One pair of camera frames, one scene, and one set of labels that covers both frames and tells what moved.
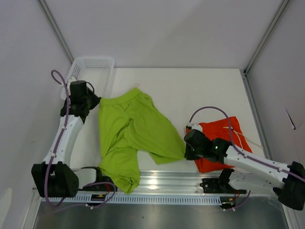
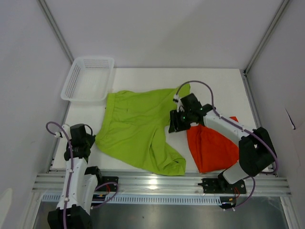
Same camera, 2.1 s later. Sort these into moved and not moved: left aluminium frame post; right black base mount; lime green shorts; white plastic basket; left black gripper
Moved: lime green shorts; left black gripper
Not moved: right black base mount; left aluminium frame post; white plastic basket
